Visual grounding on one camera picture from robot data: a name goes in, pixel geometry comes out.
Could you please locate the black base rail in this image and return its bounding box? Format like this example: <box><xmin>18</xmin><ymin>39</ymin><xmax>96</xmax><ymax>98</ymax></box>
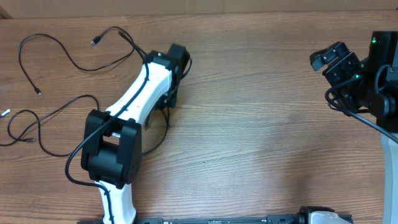
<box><xmin>77</xmin><ymin>205</ymin><xmax>354</xmax><ymax>224</ymax></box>

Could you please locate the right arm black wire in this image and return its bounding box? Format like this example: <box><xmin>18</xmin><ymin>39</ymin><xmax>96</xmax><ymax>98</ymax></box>
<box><xmin>325</xmin><ymin>63</ymin><xmax>398</xmax><ymax>144</ymax></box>

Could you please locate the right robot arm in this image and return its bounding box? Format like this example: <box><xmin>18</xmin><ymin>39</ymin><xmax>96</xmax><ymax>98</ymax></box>
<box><xmin>309</xmin><ymin>31</ymin><xmax>397</xmax><ymax>223</ymax></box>

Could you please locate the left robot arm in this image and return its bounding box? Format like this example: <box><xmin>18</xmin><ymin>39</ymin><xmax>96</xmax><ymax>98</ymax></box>
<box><xmin>81</xmin><ymin>44</ymin><xmax>192</xmax><ymax>223</ymax></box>

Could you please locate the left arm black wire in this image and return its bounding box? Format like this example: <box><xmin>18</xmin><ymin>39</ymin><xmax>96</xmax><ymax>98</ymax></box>
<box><xmin>64</xmin><ymin>30</ymin><xmax>150</xmax><ymax>224</ymax></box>

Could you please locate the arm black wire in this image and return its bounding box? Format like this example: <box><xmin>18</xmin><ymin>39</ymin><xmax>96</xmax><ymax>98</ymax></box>
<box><xmin>325</xmin><ymin>63</ymin><xmax>398</xmax><ymax>144</ymax></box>
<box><xmin>64</xmin><ymin>30</ymin><xmax>150</xmax><ymax>224</ymax></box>

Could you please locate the thin black USB cable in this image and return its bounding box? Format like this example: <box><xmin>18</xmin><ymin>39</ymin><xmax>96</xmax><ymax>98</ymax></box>
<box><xmin>17</xmin><ymin>26</ymin><xmax>136</xmax><ymax>96</ymax></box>

